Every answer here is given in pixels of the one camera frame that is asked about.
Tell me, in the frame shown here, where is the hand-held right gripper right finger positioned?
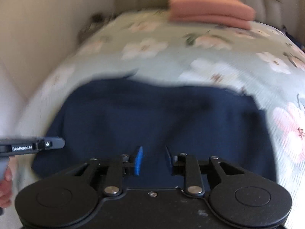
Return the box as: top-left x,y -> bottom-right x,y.
165,145 -> 244,196

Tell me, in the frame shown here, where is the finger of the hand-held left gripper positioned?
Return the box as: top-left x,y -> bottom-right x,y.
44,137 -> 65,149

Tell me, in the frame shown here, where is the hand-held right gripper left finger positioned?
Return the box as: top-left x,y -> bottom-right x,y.
68,146 -> 144,197

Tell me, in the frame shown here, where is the navy striped zip hoodie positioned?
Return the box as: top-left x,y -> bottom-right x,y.
32,69 -> 277,189

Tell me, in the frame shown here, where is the person's left hand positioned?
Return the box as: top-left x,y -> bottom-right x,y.
0,166 -> 13,208

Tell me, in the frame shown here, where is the bed with floral green quilt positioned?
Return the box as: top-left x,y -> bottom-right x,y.
14,10 -> 305,229

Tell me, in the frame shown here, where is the cream wardrobe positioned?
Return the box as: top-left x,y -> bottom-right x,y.
0,0 -> 117,105

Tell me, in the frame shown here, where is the folded orange blanket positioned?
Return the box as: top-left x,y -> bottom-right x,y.
167,0 -> 257,30

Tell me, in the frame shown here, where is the dark blue bag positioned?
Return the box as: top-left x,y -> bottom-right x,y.
282,26 -> 305,54

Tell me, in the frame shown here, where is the beige padded headboard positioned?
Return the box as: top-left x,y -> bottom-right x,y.
114,0 -> 305,32

